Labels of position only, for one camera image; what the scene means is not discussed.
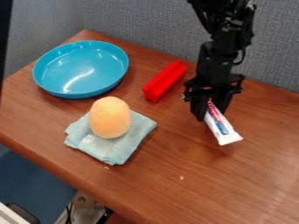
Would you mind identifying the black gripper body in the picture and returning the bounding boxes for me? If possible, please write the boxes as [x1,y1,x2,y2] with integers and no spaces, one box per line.
[183,41,245,102]

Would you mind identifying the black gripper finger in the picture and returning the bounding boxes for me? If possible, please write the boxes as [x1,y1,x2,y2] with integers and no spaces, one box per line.
[213,89,234,114]
[191,95,210,122]

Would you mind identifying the white toothpaste tube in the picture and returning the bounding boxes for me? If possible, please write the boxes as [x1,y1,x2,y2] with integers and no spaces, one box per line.
[205,101,244,145]

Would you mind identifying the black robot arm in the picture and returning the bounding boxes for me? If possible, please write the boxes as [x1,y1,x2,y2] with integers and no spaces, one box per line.
[183,0,258,122]

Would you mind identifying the blue plastic plate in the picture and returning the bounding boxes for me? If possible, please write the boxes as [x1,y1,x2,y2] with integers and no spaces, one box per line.
[33,40,130,99]

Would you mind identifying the red plastic block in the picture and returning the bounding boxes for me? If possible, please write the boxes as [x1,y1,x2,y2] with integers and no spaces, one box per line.
[143,59,187,103]

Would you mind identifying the orange egg-shaped sponge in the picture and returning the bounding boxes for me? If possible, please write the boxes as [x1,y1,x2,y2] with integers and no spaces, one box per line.
[89,96,131,138]

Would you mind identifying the light blue folded cloth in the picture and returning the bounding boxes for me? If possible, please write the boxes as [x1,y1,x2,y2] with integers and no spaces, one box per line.
[65,111,157,165]

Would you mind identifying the objects under table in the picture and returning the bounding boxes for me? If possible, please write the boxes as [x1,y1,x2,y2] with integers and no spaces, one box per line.
[0,192,114,224]

